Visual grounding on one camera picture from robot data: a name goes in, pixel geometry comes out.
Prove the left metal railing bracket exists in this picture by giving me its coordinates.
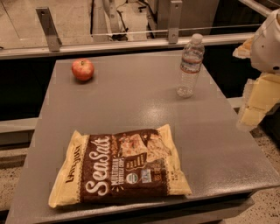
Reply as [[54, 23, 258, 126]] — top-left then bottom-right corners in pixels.
[[36, 7, 62, 52]]

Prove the sea salt tortilla chips bag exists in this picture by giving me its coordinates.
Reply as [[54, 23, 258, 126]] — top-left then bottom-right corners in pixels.
[[48, 124, 192, 208]]

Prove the right metal railing bracket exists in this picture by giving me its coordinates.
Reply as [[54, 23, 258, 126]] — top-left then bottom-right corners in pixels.
[[168, 0, 183, 44]]

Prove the red apple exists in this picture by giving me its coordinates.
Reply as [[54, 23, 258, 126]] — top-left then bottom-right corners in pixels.
[[71, 59, 95, 81]]

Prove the clear plastic water bottle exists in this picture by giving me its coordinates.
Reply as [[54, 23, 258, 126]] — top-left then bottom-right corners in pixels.
[[177, 33, 205, 98]]

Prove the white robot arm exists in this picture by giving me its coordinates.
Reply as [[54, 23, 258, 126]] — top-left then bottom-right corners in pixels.
[[233, 9, 280, 131]]

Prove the horizontal metal railing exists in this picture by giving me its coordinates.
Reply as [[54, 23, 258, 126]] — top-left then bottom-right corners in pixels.
[[0, 32, 254, 60]]

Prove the metal railing bracket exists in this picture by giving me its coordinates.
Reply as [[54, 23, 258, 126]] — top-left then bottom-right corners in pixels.
[[36, 7, 62, 52], [168, 0, 183, 44]]

